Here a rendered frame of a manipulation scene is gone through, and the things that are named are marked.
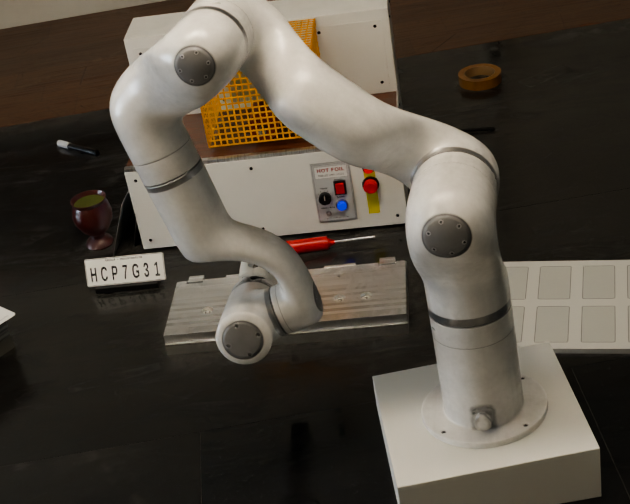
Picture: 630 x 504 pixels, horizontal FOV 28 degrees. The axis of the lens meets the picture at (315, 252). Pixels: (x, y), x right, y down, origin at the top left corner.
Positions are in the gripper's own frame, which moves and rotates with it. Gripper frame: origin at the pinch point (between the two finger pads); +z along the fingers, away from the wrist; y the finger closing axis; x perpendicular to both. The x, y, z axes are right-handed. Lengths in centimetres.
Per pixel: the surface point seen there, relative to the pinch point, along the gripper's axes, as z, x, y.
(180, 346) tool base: 7.2, -19.1, 16.1
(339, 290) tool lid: 16.0, 9.9, 11.7
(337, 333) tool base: 7.1, 9.5, 16.4
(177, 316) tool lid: 12.7, -20.1, 12.4
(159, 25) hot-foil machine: 62, -25, -34
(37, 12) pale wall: 184, -89, -26
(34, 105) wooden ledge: 123, -76, -9
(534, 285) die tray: 17, 45, 15
